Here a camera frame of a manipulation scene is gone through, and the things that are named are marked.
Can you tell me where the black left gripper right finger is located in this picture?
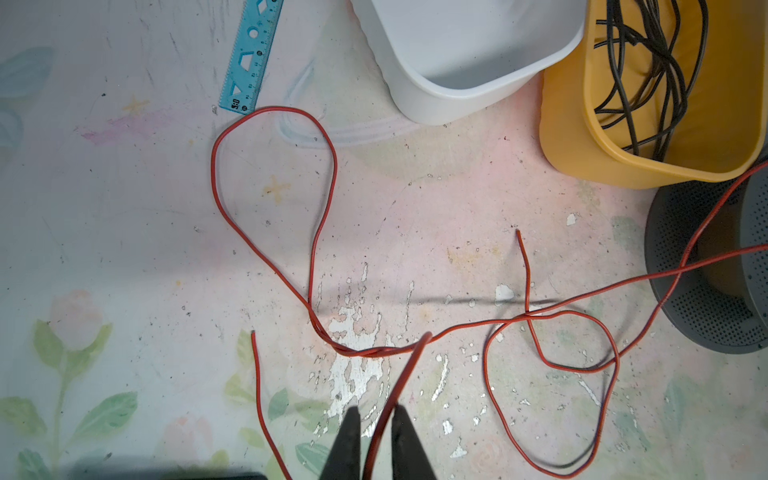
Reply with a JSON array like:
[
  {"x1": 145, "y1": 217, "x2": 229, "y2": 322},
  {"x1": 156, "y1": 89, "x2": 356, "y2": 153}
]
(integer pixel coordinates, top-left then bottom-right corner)
[{"x1": 391, "y1": 405, "x2": 437, "y2": 480}]

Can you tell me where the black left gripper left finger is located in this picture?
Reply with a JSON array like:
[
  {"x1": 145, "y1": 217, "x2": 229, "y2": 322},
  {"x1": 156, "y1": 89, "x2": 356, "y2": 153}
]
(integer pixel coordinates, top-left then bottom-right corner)
[{"x1": 319, "y1": 406, "x2": 361, "y2": 480}]

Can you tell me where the dark grey perforated spool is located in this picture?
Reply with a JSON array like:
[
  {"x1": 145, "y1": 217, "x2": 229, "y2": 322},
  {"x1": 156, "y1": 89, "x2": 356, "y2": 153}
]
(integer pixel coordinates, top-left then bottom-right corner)
[{"x1": 644, "y1": 169, "x2": 767, "y2": 354}]

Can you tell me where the teal stencil ruler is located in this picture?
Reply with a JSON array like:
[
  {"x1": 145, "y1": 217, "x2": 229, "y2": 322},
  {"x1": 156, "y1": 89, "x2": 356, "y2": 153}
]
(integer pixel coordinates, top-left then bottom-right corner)
[{"x1": 219, "y1": 0, "x2": 284, "y2": 115}]

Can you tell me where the white plastic tub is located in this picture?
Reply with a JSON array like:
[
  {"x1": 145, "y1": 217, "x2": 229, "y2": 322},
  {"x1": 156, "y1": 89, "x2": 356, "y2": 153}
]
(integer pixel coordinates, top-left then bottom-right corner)
[{"x1": 352, "y1": 0, "x2": 588, "y2": 126}]

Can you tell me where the yellow plastic tub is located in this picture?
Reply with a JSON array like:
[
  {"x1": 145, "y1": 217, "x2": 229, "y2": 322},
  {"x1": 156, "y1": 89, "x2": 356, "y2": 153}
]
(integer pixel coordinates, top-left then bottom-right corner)
[{"x1": 539, "y1": 1, "x2": 767, "y2": 189}]

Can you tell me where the black tangled cable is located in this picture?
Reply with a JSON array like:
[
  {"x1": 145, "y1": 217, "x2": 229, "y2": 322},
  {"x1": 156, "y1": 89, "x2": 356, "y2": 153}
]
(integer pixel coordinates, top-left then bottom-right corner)
[{"x1": 593, "y1": 0, "x2": 710, "y2": 163}]

